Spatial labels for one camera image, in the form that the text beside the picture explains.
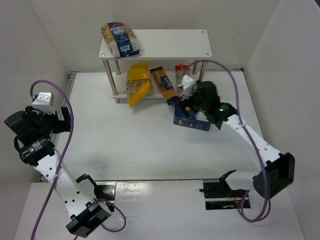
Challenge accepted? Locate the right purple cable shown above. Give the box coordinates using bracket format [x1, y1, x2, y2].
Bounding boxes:
[182, 59, 272, 223]

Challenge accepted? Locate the yellow macaroni bag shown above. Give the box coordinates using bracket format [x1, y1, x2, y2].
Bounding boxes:
[126, 62, 153, 109]

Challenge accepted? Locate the blue Barilla pasta box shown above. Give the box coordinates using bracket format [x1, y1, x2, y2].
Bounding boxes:
[173, 105, 211, 132]

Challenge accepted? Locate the white two-tier shelf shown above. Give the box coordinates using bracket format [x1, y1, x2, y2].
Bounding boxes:
[98, 29, 212, 103]

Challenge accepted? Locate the purple cable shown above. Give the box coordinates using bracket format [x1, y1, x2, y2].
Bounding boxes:
[182, 59, 272, 223]
[29, 79, 127, 240]

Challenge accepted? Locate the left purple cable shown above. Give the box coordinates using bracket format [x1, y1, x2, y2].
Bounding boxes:
[29, 79, 127, 240]

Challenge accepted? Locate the yellow spaghetti pack blue label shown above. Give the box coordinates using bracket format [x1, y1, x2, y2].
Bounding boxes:
[150, 66, 179, 106]

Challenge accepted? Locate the red spaghetti pack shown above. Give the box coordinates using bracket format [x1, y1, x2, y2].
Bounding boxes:
[175, 64, 191, 85]

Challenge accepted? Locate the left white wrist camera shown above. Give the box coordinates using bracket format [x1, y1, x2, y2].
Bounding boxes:
[31, 92, 55, 115]

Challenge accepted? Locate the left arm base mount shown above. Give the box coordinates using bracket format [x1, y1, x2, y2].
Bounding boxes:
[67, 181, 117, 213]

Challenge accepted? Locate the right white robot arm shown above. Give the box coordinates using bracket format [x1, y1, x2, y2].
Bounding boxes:
[177, 75, 295, 199]

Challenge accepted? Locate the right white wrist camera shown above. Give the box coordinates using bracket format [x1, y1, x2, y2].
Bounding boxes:
[177, 74, 197, 99]

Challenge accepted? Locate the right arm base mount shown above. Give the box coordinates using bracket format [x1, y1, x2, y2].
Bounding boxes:
[199, 179, 246, 211]

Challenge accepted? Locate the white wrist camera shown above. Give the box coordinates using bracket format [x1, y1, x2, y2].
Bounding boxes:
[31, 92, 55, 115]
[177, 74, 197, 99]

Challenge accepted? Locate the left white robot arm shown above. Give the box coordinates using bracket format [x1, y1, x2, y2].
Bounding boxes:
[4, 106, 111, 238]

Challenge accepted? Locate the blue clear pasta bag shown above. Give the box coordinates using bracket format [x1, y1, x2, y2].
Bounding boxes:
[100, 22, 140, 59]

